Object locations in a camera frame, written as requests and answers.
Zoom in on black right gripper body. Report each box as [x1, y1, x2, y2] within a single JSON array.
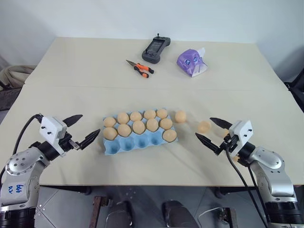
[[219, 133, 239, 152]]

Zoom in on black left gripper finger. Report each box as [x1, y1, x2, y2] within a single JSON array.
[[62, 114, 84, 127], [79, 129, 101, 150]]

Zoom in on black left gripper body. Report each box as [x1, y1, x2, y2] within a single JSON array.
[[57, 133, 83, 153]]

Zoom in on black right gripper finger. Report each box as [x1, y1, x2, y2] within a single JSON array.
[[195, 133, 221, 156], [209, 117, 231, 131]]

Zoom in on blue egg tray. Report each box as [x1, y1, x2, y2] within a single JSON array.
[[102, 109, 179, 157]]

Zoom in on black table caster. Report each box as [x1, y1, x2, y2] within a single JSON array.
[[71, 186, 93, 196]]

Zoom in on purple tissue box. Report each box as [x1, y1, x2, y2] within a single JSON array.
[[176, 47, 209, 79]]

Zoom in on dark rounded shape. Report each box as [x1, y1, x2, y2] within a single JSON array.
[[106, 200, 134, 228], [161, 200, 199, 228]]

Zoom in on black chair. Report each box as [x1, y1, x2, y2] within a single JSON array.
[[284, 71, 304, 116]]

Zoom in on orange and black pliers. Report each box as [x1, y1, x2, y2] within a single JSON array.
[[125, 59, 155, 78]]

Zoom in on grey handheld remote controller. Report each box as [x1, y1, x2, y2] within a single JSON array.
[[142, 32, 172, 65]]

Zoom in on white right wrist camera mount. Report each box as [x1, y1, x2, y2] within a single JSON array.
[[228, 120, 253, 155]]

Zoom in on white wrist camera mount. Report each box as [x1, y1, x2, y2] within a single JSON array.
[[39, 115, 69, 158], [228, 120, 253, 155]]

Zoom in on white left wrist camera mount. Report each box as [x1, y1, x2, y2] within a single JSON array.
[[39, 115, 69, 158]]

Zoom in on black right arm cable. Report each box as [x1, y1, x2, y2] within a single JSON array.
[[225, 145, 269, 228], [246, 165, 271, 228]]

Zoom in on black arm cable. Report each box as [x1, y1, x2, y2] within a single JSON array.
[[0, 114, 45, 185], [246, 165, 271, 228], [225, 145, 269, 228]]

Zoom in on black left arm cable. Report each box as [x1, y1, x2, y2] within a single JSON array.
[[0, 114, 45, 185]]

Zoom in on white floor cable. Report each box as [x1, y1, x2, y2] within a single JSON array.
[[198, 206, 224, 223]]

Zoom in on rusty metal frame post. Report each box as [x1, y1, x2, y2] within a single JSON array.
[[92, 195, 105, 228], [222, 207, 239, 228]]

